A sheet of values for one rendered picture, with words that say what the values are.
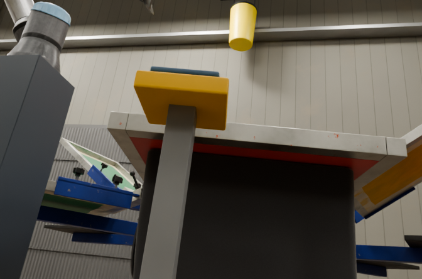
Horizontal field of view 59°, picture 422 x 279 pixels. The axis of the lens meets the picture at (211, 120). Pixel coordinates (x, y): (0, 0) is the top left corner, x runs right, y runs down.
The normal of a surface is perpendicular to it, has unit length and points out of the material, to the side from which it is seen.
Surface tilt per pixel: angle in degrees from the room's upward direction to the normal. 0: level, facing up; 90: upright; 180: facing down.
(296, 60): 90
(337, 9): 90
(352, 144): 90
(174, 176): 90
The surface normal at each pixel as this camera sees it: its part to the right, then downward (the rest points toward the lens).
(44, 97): 0.97, 0.01
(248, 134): -0.01, -0.40
